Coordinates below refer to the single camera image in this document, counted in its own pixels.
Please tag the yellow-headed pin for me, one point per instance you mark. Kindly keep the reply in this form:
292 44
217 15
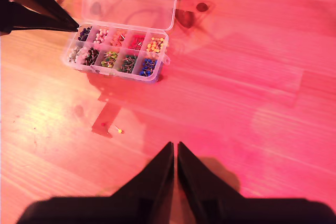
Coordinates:
120 131

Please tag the red-headed pin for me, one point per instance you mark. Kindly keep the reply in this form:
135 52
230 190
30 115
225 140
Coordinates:
103 124

